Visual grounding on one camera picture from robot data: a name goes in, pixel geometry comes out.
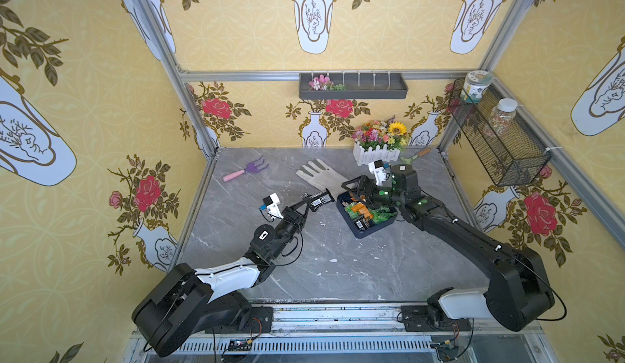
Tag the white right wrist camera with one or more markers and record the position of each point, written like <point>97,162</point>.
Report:
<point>380,170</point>

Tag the small circuit board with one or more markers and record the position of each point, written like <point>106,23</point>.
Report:
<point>239,346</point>
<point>445,352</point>

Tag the black wire mesh basket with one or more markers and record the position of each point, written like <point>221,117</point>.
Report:
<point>513,156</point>

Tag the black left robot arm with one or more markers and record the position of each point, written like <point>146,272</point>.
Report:
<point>187,300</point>

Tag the small circuit board left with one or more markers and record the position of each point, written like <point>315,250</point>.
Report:
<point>239,346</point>

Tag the dark blue storage box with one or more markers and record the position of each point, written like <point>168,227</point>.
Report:
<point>344,203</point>

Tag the small circuit board right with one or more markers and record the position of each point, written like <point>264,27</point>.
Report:
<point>445,352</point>

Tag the pink artificial flowers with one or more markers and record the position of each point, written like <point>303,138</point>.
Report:
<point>324,83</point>

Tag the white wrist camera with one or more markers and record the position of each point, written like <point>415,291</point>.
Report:
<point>380,170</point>
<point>270,208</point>

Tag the pink purple garden rake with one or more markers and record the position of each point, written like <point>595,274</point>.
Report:
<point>254,167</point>

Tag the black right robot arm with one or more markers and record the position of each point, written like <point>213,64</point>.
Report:
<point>518,291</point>

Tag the black cookie packet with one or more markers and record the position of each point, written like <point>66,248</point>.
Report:
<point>362,223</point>
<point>320,199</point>

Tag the green garden trowel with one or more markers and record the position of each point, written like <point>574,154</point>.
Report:
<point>409,160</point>

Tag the green cookie packet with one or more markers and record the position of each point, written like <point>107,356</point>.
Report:
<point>382,215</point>

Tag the white fabric garden glove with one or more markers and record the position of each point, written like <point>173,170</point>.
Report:
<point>318,174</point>

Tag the white lid labelled jar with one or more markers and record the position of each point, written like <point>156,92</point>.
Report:
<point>475,85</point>

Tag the grey wall shelf tray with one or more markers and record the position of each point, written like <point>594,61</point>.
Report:
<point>360,85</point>

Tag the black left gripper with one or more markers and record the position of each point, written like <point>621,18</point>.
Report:
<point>300,212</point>

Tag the white fence flower pot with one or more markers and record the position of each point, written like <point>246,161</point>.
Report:
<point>379,140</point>

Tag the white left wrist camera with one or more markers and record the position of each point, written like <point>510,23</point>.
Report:
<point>270,208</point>

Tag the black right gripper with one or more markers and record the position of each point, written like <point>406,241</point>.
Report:
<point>366,187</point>

